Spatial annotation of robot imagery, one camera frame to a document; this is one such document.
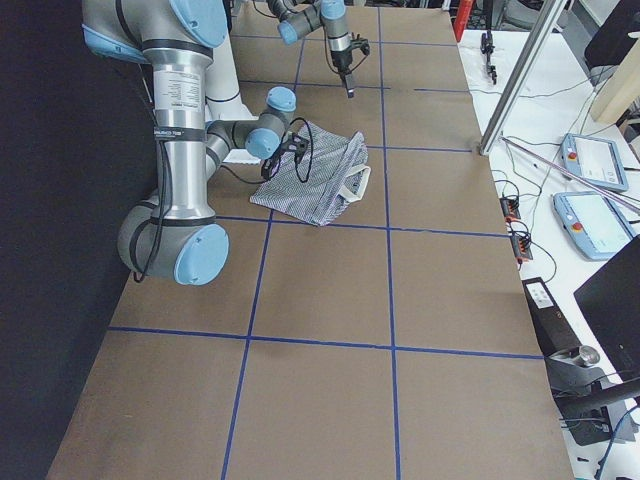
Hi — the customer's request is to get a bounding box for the orange black connector block near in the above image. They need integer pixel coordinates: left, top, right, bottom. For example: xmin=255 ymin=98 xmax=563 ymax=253
xmin=510 ymin=230 xmax=533 ymax=264

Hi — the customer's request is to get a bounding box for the blue ethernet cable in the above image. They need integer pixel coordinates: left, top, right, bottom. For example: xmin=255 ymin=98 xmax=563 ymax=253
xmin=594 ymin=409 xmax=636 ymax=480

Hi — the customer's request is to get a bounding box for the blue white striped polo shirt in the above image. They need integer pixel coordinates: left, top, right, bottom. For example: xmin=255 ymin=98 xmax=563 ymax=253
xmin=250 ymin=123 xmax=371 ymax=226

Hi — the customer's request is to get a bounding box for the aluminium frame post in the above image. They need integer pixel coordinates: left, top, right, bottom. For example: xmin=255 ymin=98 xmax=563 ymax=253
xmin=479 ymin=0 xmax=566 ymax=156

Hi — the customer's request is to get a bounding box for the silver metal cylinder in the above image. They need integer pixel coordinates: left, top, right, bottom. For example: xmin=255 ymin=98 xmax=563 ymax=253
xmin=576 ymin=345 xmax=600 ymax=368

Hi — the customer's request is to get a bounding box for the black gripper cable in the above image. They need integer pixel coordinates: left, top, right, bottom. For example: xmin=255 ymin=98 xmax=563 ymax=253
xmin=219 ymin=117 xmax=314 ymax=185

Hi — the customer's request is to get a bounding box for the blue teach pendant far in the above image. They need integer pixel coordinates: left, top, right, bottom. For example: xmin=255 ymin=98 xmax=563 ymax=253
xmin=561 ymin=133 xmax=629 ymax=193

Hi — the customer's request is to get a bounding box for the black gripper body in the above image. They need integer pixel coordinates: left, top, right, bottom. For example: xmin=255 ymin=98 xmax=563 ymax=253
xmin=331 ymin=48 xmax=353 ymax=83

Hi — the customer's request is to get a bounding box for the black tripod stick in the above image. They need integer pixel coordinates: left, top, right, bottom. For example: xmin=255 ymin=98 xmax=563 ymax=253
xmin=480 ymin=0 xmax=497 ymax=85

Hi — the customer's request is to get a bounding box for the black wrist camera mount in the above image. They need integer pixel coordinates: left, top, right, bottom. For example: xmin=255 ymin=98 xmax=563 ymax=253
xmin=259 ymin=133 xmax=310 ymax=180
xmin=350 ymin=32 xmax=370 ymax=57

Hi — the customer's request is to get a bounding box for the black box with label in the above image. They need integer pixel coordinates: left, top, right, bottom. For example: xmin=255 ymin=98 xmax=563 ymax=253
xmin=522 ymin=277 xmax=581 ymax=357

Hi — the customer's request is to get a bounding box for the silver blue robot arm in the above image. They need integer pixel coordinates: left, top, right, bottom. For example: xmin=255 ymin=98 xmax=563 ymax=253
xmin=82 ymin=1 xmax=296 ymax=285
xmin=266 ymin=0 xmax=356 ymax=98

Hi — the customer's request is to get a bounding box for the orange black connector block far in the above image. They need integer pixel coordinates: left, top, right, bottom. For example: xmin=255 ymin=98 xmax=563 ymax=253
xmin=499 ymin=196 xmax=521 ymax=223

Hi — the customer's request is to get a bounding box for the beige cardboard board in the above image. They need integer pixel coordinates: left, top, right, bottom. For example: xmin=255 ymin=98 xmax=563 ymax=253
xmin=591 ymin=30 xmax=639 ymax=124

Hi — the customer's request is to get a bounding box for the blue teach pendant near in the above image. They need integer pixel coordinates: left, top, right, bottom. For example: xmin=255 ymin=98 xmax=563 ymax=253
xmin=552 ymin=192 xmax=636 ymax=261

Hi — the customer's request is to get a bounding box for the black monitor on stand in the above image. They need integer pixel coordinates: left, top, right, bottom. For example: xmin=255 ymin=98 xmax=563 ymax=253
xmin=545 ymin=238 xmax=639 ymax=446

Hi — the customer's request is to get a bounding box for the orange black connector block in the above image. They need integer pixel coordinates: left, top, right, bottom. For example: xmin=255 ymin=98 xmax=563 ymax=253
xmin=510 ymin=230 xmax=533 ymax=264
xmin=499 ymin=196 xmax=521 ymax=223

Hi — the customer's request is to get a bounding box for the blue teach pendant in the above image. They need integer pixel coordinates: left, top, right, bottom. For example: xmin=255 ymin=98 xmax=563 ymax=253
xmin=552 ymin=192 xmax=636 ymax=261
xmin=561 ymin=133 xmax=629 ymax=193

